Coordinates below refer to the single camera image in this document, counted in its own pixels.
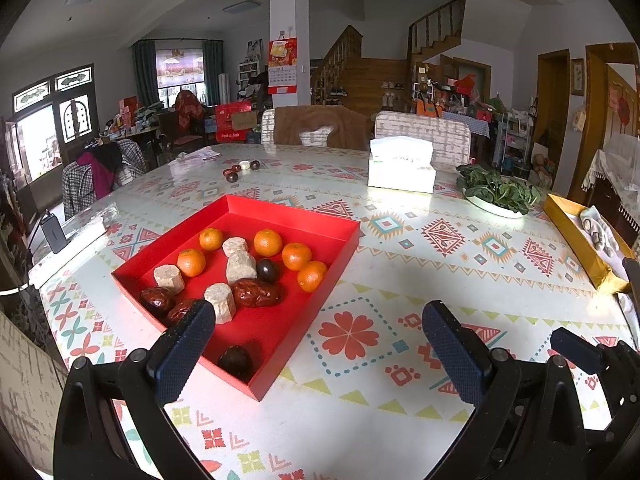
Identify black phone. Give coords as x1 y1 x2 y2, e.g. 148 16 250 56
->
41 211 69 254

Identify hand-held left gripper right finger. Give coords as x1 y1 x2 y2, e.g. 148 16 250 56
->
422 300 591 480

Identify pale crumpled wrapping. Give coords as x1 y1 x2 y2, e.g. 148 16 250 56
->
579 208 622 254

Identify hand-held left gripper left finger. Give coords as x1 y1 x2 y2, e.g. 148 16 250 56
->
52 300 216 480

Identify window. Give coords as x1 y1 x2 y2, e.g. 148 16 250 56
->
155 47 207 103

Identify white shelf cart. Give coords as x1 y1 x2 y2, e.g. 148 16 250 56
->
492 110 532 173

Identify red tray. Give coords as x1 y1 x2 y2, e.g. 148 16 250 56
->
111 195 362 402

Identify patterned white chair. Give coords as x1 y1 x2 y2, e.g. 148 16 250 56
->
260 106 372 152
0 307 69 476
373 111 472 166

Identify wooden door frame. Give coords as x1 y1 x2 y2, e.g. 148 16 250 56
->
584 42 640 196
536 48 572 181

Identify wooden glass door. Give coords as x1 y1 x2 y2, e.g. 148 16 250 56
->
10 64 99 196

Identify magenta garment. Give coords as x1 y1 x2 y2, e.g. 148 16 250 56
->
76 152 117 201

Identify white lace cover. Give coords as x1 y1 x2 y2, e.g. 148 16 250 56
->
581 134 640 221

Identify white bookshelf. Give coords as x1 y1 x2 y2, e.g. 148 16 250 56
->
237 40 264 101

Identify white plate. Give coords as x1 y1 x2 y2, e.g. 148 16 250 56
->
462 185 532 219

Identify red wall calendar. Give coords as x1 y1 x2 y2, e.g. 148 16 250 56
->
268 37 300 95

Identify brown jacket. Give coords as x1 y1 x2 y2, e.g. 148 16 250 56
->
273 105 370 152

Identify cluttered wooden desk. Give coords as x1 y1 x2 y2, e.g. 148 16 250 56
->
100 95 168 138

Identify red gift box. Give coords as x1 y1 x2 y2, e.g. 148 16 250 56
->
215 101 253 142

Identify wooden staircase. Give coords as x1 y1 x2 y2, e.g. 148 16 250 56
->
310 0 468 117

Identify gold box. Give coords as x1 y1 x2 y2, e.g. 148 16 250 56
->
543 192 635 294

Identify blue checked cloth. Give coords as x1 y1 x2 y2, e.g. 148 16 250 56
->
440 110 492 137

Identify white papers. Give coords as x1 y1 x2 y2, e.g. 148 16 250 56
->
174 148 222 162

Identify white tissue box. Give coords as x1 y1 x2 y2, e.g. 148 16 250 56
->
367 136 436 194

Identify plaid jacket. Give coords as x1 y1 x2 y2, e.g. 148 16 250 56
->
62 139 147 219

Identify wrinkled red date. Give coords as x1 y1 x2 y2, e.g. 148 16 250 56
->
166 298 201 328
139 286 176 318
231 278 282 309

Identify plate of green vegetables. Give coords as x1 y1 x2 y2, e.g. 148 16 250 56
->
456 163 544 213

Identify white power strip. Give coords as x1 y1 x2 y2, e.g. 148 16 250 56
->
27 219 108 289

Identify orange mandarin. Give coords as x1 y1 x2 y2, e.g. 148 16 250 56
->
199 227 224 252
297 260 328 293
281 242 313 272
253 228 283 257
176 248 207 278

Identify dark green curtain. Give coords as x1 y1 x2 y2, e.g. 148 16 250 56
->
132 40 160 108
201 40 224 106

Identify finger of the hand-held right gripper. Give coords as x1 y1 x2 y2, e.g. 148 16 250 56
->
550 327 640 480
622 256 640 293

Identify red draped cloth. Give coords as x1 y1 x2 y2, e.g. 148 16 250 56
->
174 89 206 133

